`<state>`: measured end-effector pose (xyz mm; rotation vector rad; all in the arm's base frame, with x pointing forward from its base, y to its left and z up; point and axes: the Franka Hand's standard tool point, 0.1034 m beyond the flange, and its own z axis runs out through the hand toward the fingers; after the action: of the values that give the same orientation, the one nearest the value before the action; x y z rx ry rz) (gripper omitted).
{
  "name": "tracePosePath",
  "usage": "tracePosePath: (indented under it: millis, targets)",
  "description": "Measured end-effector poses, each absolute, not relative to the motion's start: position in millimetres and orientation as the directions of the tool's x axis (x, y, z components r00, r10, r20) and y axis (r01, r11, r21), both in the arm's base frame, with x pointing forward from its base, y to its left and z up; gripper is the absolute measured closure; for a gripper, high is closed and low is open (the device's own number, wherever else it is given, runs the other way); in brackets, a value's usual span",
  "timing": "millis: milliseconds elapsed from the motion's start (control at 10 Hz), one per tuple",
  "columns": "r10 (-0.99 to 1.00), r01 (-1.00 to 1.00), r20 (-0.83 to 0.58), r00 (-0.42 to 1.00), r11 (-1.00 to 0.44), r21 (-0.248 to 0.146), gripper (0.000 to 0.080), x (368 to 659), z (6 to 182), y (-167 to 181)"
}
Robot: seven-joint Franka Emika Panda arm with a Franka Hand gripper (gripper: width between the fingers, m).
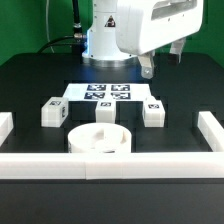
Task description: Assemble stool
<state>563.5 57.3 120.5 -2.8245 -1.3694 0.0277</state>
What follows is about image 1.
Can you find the white left fence bar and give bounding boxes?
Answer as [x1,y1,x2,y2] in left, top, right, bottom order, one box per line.
[0,112,14,147]

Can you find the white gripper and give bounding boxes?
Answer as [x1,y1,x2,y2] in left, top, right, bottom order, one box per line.
[115,0,204,79]

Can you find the thin white cable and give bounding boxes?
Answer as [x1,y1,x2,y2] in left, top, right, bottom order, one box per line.
[45,0,55,54]

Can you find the white front fence bar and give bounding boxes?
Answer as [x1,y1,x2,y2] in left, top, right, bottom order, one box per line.
[0,152,224,180]

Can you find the white marker sheet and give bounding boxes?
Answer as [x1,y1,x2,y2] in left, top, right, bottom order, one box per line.
[63,83,151,101]

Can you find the black cable with connector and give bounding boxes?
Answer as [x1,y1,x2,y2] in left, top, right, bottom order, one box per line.
[36,0,88,54]

